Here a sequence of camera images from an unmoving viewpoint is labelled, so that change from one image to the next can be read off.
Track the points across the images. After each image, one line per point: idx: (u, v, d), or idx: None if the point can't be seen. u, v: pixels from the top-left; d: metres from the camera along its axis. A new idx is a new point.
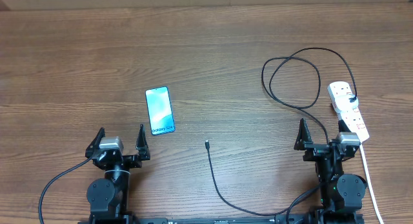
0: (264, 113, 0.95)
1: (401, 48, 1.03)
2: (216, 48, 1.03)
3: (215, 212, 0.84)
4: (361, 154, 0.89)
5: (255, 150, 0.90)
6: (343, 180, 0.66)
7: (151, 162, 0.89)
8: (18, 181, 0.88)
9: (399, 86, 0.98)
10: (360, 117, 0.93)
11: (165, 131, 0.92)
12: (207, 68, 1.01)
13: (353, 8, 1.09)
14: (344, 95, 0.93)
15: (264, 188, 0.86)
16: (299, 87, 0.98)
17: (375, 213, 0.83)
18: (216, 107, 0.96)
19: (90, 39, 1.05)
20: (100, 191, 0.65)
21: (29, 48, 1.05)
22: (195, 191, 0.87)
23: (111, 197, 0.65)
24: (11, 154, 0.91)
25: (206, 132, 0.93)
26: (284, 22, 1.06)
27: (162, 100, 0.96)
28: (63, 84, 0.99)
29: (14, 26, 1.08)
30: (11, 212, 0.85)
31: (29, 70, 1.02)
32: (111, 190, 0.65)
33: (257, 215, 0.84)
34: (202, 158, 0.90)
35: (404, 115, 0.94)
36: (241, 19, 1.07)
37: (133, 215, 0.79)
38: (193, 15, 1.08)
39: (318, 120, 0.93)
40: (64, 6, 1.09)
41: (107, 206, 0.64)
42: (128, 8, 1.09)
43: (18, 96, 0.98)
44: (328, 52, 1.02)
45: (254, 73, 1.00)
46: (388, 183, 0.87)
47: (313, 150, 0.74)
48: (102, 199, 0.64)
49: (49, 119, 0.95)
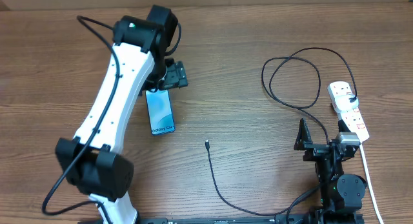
0: (264, 113, 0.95)
1: (401, 48, 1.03)
2: (216, 48, 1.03)
3: (215, 213, 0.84)
4: (361, 155, 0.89)
5: (255, 150, 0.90)
6: (344, 181, 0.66)
7: (152, 162, 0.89)
8: (18, 181, 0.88)
9: (399, 86, 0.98)
10: (361, 117, 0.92)
11: (165, 131, 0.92)
12: (206, 68, 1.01)
13: (353, 8, 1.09)
14: (344, 95, 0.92)
15: (264, 188, 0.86)
16: (299, 87, 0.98)
17: (375, 213, 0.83)
18: (216, 107, 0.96)
19: (90, 39, 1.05)
20: (161, 10, 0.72)
21: (28, 48, 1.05)
22: (195, 191, 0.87)
23: (164, 12, 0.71)
24: (11, 154, 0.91)
25: (206, 132, 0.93)
26: (284, 22, 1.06)
27: (161, 100, 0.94)
28: (63, 84, 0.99)
29: (14, 26, 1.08)
30: (13, 212, 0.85)
31: (28, 69, 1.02)
32: (163, 12, 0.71)
33: (257, 215, 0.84)
34: (202, 158, 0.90)
35: (404, 115, 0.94)
36: (241, 19, 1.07)
37: (126, 184, 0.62)
38: (193, 15, 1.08)
39: (318, 120, 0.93)
40: (65, 6, 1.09)
41: (166, 13, 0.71)
42: (128, 8, 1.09)
43: (18, 96, 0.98)
44: (328, 52, 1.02)
45: (254, 73, 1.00)
46: (388, 183, 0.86)
47: (313, 151, 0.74)
48: (161, 14, 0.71)
49: (49, 119, 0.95)
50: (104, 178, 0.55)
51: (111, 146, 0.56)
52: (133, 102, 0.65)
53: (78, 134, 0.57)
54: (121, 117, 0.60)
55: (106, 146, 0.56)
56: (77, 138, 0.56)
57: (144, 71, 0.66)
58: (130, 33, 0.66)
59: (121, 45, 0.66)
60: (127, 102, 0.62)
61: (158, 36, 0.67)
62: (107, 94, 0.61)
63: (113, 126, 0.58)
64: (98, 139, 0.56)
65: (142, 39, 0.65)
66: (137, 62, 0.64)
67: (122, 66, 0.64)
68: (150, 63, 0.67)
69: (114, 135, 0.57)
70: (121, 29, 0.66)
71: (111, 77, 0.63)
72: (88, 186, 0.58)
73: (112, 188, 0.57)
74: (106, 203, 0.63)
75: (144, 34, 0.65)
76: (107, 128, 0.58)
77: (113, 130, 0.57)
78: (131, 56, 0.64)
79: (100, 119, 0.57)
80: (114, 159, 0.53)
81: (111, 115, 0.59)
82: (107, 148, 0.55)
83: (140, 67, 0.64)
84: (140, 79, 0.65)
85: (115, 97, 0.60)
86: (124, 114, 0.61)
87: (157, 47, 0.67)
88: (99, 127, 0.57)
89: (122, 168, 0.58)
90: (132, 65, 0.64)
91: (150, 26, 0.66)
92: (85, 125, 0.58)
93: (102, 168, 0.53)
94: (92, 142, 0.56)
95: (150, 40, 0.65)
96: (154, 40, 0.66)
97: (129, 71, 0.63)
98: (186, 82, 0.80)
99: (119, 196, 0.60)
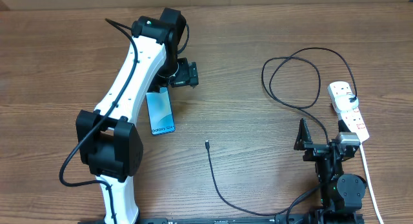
0: (264, 113, 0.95)
1: (401, 48, 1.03)
2: (216, 48, 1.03)
3: (215, 213, 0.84)
4: (361, 154, 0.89)
5: (255, 150, 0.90)
6: (344, 181, 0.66)
7: (153, 162, 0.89)
8: (18, 181, 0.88)
9: (399, 86, 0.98)
10: (360, 117, 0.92)
11: (165, 130, 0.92)
12: (207, 68, 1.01)
13: (353, 8, 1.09)
14: (345, 95, 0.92)
15: (264, 188, 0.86)
16: (299, 87, 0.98)
17: (375, 213, 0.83)
18: (216, 107, 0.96)
19: (90, 39, 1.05)
20: (171, 13, 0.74)
21: (28, 48, 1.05)
22: (195, 191, 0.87)
23: (175, 15, 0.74)
24: (11, 154, 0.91)
25: (205, 132, 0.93)
26: (284, 22, 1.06)
27: (162, 100, 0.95)
28: (63, 84, 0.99)
29: (14, 26, 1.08)
30: (13, 212, 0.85)
31: (28, 69, 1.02)
32: (174, 15, 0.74)
33: (257, 215, 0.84)
34: (202, 158, 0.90)
35: (404, 115, 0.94)
36: (241, 19, 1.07)
37: (136, 164, 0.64)
38: (193, 15, 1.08)
39: (318, 120, 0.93)
40: (65, 6, 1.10)
41: (176, 16, 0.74)
42: (128, 8, 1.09)
43: (18, 96, 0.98)
44: (328, 52, 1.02)
45: (254, 73, 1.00)
46: (388, 183, 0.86)
47: (313, 151, 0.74)
48: (171, 17, 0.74)
49: (49, 119, 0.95)
50: (119, 151, 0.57)
51: (128, 119, 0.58)
52: (146, 88, 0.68)
53: (99, 107, 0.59)
54: (137, 96, 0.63)
55: (124, 118, 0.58)
56: (97, 111, 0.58)
57: (158, 61, 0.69)
58: (146, 28, 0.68)
59: (139, 37, 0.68)
60: (142, 84, 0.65)
61: (170, 34, 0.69)
62: (126, 75, 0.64)
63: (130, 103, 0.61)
64: (117, 112, 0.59)
65: (157, 34, 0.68)
66: (152, 50, 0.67)
67: (139, 53, 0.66)
68: (163, 55, 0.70)
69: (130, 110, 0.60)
70: (139, 24, 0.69)
71: (130, 61, 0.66)
72: (99, 161, 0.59)
73: (125, 163, 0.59)
74: (115, 186, 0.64)
75: (159, 30, 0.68)
76: (124, 104, 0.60)
77: (130, 106, 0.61)
78: (149, 46, 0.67)
79: (120, 95, 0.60)
80: (131, 130, 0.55)
81: (128, 93, 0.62)
82: (125, 120, 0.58)
83: (156, 55, 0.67)
84: (154, 68, 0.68)
85: (133, 79, 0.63)
86: (139, 97, 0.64)
87: (169, 44, 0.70)
88: (119, 102, 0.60)
89: (135, 145, 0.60)
90: (149, 53, 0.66)
91: (164, 24, 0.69)
92: (105, 101, 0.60)
93: (119, 139, 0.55)
94: (111, 115, 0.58)
95: (164, 36, 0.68)
96: (168, 38, 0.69)
97: (145, 58, 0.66)
98: (197, 81, 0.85)
99: (128, 174, 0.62)
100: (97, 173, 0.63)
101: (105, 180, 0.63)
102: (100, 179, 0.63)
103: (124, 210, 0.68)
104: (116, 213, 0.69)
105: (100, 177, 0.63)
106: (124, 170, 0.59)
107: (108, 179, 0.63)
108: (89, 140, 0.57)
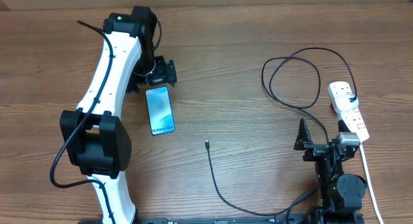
0: (264, 113, 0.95)
1: (401, 49, 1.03)
2: (216, 48, 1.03)
3: (215, 213, 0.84)
4: (361, 154, 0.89)
5: (255, 150, 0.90)
6: (344, 181, 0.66)
7: (152, 161, 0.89)
8: (18, 181, 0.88)
9: (399, 86, 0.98)
10: (361, 117, 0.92)
11: (165, 131, 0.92)
12: (206, 68, 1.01)
13: (353, 8, 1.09)
14: (344, 95, 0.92)
15: (264, 188, 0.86)
16: (299, 87, 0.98)
17: (375, 213, 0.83)
18: (216, 107, 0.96)
19: (90, 39, 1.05)
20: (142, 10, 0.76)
21: (28, 48, 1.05)
22: (195, 191, 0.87)
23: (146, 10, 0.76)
24: (11, 154, 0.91)
25: (206, 132, 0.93)
26: (284, 22, 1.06)
27: (162, 100, 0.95)
28: (63, 84, 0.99)
29: (14, 26, 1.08)
30: (13, 212, 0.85)
31: (28, 69, 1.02)
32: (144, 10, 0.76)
33: (257, 215, 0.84)
34: (202, 158, 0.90)
35: (404, 115, 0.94)
36: (241, 19, 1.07)
37: (126, 159, 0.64)
38: (193, 15, 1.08)
39: (318, 120, 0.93)
40: (65, 6, 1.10)
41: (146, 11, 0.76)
42: (128, 8, 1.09)
43: (18, 96, 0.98)
44: (328, 52, 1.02)
45: (254, 73, 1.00)
46: (388, 183, 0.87)
47: (313, 151, 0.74)
48: (142, 13, 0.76)
49: (49, 119, 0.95)
50: (107, 146, 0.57)
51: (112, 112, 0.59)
52: (126, 83, 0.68)
53: (81, 106, 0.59)
54: (118, 89, 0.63)
55: (108, 112, 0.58)
56: (80, 109, 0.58)
57: (134, 55, 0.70)
58: (119, 24, 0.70)
59: (112, 33, 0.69)
60: (121, 79, 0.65)
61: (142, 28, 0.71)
62: (103, 71, 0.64)
63: (112, 97, 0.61)
64: (99, 108, 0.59)
65: (130, 29, 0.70)
66: (126, 44, 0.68)
67: (114, 48, 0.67)
68: (138, 48, 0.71)
69: (113, 104, 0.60)
70: (111, 22, 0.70)
71: (105, 58, 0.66)
72: (90, 160, 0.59)
73: (115, 157, 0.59)
74: (108, 184, 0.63)
75: (131, 24, 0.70)
76: (106, 98, 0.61)
77: (113, 101, 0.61)
78: (123, 40, 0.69)
79: (100, 91, 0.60)
80: (116, 122, 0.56)
81: (109, 88, 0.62)
82: (109, 114, 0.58)
83: (131, 48, 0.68)
84: (130, 61, 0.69)
85: (111, 74, 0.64)
86: (120, 91, 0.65)
87: (142, 37, 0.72)
88: (100, 98, 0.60)
89: (122, 139, 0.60)
90: (124, 47, 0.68)
91: (135, 19, 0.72)
92: (87, 98, 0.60)
93: (105, 133, 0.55)
94: (94, 112, 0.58)
95: (137, 29, 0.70)
96: (142, 30, 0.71)
97: (120, 52, 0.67)
98: (174, 78, 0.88)
99: (120, 169, 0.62)
100: (89, 173, 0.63)
101: (98, 179, 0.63)
102: (92, 178, 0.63)
103: (120, 208, 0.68)
104: (113, 213, 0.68)
105: (92, 176, 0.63)
106: (115, 164, 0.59)
107: (100, 177, 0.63)
108: (75, 139, 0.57)
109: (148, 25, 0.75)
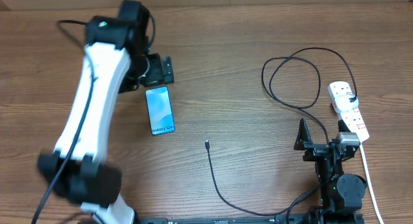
0: (264, 113, 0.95)
1: (401, 49, 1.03)
2: (216, 48, 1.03)
3: (215, 213, 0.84)
4: (361, 155, 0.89)
5: (255, 150, 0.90)
6: (344, 181, 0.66)
7: (152, 161, 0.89)
8: (17, 181, 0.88)
9: (399, 86, 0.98)
10: (361, 117, 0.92)
11: (165, 130, 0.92)
12: (207, 68, 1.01)
13: (353, 8, 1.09)
14: (345, 95, 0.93)
15: (264, 188, 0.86)
16: (299, 87, 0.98)
17: (375, 213, 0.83)
18: (216, 107, 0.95)
19: None
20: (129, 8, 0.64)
21: (28, 48, 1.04)
22: (195, 192, 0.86)
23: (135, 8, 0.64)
24: (11, 154, 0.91)
25: (206, 132, 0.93)
26: (284, 22, 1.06)
27: (162, 100, 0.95)
28: (63, 84, 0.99)
29: (14, 26, 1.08)
30: (13, 212, 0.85)
31: (28, 69, 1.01)
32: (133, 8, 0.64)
33: (257, 215, 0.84)
34: (202, 158, 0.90)
35: (404, 115, 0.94)
36: (241, 19, 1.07)
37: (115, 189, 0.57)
38: (193, 15, 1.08)
39: (318, 120, 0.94)
40: (65, 6, 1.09)
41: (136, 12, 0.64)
42: None
43: (18, 96, 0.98)
44: (328, 52, 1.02)
45: (254, 73, 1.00)
46: (388, 183, 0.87)
47: (313, 151, 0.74)
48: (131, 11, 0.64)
49: (49, 119, 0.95)
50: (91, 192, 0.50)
51: (95, 152, 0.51)
52: (113, 103, 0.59)
53: (59, 146, 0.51)
54: (102, 118, 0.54)
55: (88, 156, 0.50)
56: (57, 152, 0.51)
57: (121, 70, 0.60)
58: (100, 32, 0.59)
59: (94, 46, 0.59)
60: (106, 104, 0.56)
61: (131, 33, 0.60)
62: (83, 98, 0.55)
63: (94, 132, 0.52)
64: (79, 148, 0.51)
65: (115, 37, 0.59)
66: (112, 60, 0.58)
67: (96, 67, 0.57)
68: (126, 61, 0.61)
69: (96, 142, 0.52)
70: (92, 29, 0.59)
71: (85, 81, 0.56)
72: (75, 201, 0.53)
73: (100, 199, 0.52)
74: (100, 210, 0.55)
75: (117, 31, 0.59)
76: (88, 134, 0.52)
77: (95, 137, 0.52)
78: (107, 55, 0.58)
79: (79, 127, 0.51)
80: (97, 168, 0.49)
81: (90, 119, 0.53)
82: (90, 159, 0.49)
83: (117, 65, 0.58)
84: (117, 79, 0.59)
85: (93, 101, 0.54)
86: (105, 118, 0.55)
87: (131, 44, 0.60)
88: (80, 135, 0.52)
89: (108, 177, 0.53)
90: (108, 65, 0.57)
91: (121, 24, 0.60)
92: (65, 135, 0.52)
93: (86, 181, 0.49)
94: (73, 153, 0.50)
95: (124, 37, 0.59)
96: (128, 37, 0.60)
97: (104, 72, 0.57)
98: (171, 79, 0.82)
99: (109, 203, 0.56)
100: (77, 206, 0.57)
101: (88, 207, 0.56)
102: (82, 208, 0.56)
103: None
104: None
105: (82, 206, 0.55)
106: (104, 201, 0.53)
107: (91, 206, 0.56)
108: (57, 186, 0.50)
109: (137, 30, 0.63)
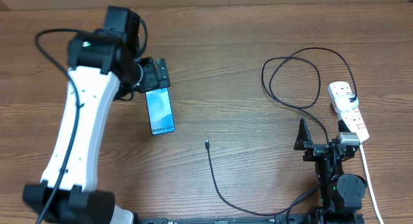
0: (264, 113, 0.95)
1: (401, 49, 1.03)
2: (216, 48, 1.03)
3: (215, 213, 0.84)
4: (361, 155, 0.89)
5: (255, 150, 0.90)
6: (343, 181, 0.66)
7: (152, 161, 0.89)
8: (17, 181, 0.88)
9: (399, 86, 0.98)
10: (361, 117, 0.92)
11: (165, 130, 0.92)
12: (206, 68, 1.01)
13: (353, 8, 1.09)
14: (345, 95, 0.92)
15: (264, 188, 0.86)
16: (299, 87, 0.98)
17: (375, 213, 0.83)
18: (216, 107, 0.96)
19: None
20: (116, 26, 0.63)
21: (28, 48, 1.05)
22: (195, 191, 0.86)
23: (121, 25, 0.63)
24: (11, 154, 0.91)
25: (206, 132, 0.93)
26: (284, 22, 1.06)
27: (162, 100, 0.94)
28: (63, 84, 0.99)
29: (14, 26, 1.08)
30: (13, 212, 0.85)
31: (28, 69, 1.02)
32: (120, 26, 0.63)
33: (257, 215, 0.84)
34: (202, 158, 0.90)
35: (404, 115, 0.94)
36: (241, 19, 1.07)
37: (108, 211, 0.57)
38: (193, 15, 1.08)
39: (318, 120, 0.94)
40: (65, 6, 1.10)
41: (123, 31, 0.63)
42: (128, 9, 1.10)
43: (18, 96, 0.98)
44: (328, 52, 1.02)
45: (254, 73, 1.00)
46: (388, 183, 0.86)
47: (313, 151, 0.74)
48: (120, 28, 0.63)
49: (50, 119, 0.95)
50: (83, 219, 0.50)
51: (82, 184, 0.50)
52: (104, 124, 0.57)
53: (46, 177, 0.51)
54: (89, 148, 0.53)
55: (77, 187, 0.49)
56: (44, 183, 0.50)
57: (110, 92, 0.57)
58: (85, 54, 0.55)
59: (79, 69, 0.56)
60: (93, 132, 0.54)
61: (117, 51, 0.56)
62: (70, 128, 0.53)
63: (82, 163, 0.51)
64: (67, 180, 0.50)
65: (100, 57, 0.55)
66: (98, 83, 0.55)
67: (82, 93, 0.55)
68: (115, 82, 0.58)
69: (84, 172, 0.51)
70: (76, 50, 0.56)
71: (72, 110, 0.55)
72: None
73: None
74: None
75: (102, 51, 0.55)
76: (75, 167, 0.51)
77: (83, 168, 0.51)
78: (93, 79, 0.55)
79: (65, 160, 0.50)
80: (86, 199, 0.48)
81: (77, 152, 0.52)
82: (79, 190, 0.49)
83: (103, 91, 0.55)
84: (106, 102, 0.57)
85: (79, 130, 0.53)
86: (93, 143, 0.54)
87: (119, 63, 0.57)
88: (67, 166, 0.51)
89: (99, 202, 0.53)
90: (93, 90, 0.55)
91: (107, 42, 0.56)
92: (52, 166, 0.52)
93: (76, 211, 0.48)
94: (61, 184, 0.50)
95: (110, 59, 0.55)
96: (114, 58, 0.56)
97: (90, 99, 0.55)
98: (167, 83, 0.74)
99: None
100: None
101: None
102: None
103: None
104: None
105: None
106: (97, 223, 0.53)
107: None
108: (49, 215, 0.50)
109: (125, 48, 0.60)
